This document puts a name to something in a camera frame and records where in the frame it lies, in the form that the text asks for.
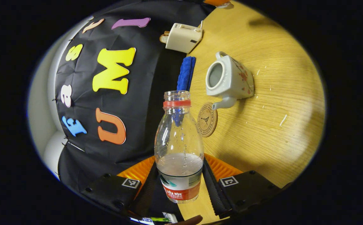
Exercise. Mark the white floral teacup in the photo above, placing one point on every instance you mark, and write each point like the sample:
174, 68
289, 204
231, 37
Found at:
234, 81

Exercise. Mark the blue towel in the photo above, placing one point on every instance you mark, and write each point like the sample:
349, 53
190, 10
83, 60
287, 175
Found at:
185, 73

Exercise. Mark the white flat device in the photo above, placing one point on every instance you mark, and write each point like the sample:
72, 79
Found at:
170, 217

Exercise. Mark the white bread slice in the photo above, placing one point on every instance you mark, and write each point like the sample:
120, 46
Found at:
163, 37

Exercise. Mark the white toaster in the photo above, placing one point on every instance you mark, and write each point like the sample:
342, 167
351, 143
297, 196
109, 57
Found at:
183, 37

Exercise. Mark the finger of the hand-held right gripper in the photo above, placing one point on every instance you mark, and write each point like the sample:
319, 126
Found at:
214, 2

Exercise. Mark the clear plastic water bottle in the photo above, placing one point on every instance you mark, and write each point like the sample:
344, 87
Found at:
178, 140

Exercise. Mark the round cork coaster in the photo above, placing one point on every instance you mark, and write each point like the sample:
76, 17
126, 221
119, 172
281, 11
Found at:
207, 120

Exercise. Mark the computer monitor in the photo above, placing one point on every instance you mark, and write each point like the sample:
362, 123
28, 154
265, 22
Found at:
140, 220

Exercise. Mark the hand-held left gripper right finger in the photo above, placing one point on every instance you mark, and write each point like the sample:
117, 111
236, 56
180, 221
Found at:
250, 190

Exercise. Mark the black backdrop cloth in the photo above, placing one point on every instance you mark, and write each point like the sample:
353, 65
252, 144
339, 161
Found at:
144, 78

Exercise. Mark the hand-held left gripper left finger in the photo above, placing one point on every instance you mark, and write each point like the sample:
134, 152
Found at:
112, 192

